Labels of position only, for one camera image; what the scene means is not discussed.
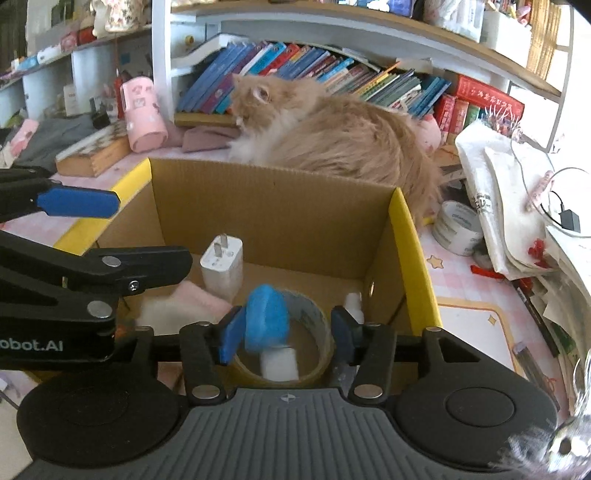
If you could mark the white bookshelf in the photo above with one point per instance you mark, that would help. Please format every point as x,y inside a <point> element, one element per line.
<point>351,47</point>

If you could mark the wooden chess board box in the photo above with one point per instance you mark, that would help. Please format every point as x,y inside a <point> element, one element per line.
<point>93,155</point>

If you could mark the pile of papers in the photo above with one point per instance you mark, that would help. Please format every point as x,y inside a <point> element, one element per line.
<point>510,182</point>

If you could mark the pink plush glove toy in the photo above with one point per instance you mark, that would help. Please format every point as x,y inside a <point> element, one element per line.
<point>187,304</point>

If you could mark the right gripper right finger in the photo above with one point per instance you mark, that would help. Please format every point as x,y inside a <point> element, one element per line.
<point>363,360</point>

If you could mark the pink cylindrical case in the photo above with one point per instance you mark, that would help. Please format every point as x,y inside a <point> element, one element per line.
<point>145,127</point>

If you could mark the mauve folded cloth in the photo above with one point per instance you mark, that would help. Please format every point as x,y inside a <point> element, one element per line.
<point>208,138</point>

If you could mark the blue ball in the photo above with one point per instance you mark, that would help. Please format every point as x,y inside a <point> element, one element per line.
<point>267,322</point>

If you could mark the white spray bottle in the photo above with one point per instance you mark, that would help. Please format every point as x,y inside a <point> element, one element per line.
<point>353,304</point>

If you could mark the small white plug charger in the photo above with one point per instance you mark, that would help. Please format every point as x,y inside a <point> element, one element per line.
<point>279,364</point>

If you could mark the yellow tape roll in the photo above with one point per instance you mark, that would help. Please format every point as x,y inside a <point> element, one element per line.
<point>310,336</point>

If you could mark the orange fluffy cat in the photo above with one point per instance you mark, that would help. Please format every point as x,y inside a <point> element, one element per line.
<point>297,124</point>

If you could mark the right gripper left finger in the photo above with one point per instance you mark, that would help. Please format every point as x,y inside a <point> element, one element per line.
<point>205,345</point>

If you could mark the white large power adapter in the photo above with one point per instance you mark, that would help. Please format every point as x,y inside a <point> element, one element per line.
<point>221,267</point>

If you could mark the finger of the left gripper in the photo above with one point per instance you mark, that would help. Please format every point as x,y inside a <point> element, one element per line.
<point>128,271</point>
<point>65,201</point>

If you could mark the grey tape roll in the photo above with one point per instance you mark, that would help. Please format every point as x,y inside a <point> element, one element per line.
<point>457,228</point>

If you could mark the grey folded cloth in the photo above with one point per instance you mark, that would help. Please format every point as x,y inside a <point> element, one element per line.
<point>52,137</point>

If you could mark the yellow cardboard box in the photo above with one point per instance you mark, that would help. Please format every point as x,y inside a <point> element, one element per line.
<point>322,236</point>

